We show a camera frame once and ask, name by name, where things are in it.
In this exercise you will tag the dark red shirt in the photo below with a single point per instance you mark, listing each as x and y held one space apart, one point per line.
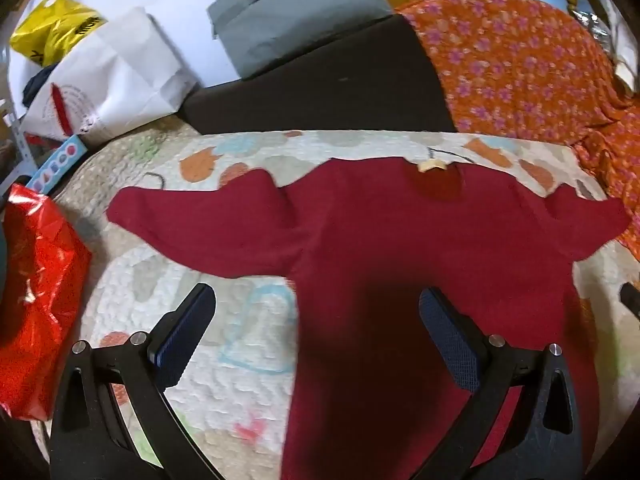
359 240

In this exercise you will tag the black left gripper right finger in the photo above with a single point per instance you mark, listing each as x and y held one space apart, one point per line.
521 420

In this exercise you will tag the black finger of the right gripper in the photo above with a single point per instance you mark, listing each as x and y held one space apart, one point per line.
630 298

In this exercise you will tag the yellow plastic bag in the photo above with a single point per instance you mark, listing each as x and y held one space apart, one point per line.
52 29

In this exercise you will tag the light blue dotted box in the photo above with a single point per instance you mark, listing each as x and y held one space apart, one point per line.
59 164

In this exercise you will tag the orange floral fabric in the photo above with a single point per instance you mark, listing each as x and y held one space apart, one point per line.
527 70

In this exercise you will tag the grey fabric bag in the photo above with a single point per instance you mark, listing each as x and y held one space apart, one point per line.
257 34

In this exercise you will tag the white paper bag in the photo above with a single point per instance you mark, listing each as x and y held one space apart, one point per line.
123 76

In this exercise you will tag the red shiny plastic bag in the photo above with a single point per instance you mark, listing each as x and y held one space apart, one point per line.
46 268

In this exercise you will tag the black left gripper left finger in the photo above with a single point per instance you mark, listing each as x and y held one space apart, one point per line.
112 419

